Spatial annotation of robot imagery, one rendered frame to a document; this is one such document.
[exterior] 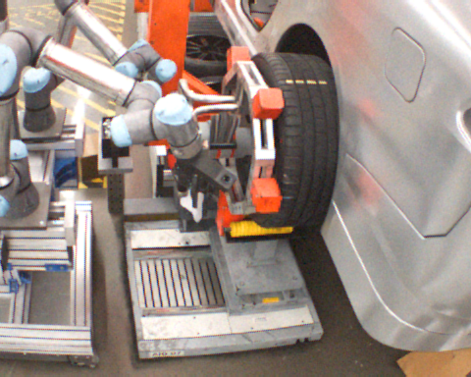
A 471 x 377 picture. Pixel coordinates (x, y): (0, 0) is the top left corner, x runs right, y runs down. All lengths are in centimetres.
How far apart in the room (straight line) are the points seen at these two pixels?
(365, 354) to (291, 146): 117
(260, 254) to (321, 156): 76
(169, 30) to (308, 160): 84
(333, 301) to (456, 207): 153
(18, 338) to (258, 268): 113
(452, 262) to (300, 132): 72
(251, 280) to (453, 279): 124
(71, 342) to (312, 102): 127
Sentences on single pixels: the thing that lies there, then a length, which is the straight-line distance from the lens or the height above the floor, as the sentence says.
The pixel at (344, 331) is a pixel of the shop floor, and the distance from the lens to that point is 240.
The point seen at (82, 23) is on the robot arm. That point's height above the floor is 130.
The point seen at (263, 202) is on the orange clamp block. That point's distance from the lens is 158.
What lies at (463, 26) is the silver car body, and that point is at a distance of 107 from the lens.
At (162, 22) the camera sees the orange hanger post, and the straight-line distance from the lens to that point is 205.
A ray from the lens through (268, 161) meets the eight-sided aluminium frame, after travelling 160.
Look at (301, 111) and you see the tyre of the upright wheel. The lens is 160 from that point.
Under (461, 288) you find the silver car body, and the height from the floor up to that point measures 113.
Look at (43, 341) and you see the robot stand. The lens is 198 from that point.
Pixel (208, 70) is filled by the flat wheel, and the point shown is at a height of 48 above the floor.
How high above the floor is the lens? 188
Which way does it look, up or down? 39 degrees down
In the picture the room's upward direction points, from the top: 9 degrees clockwise
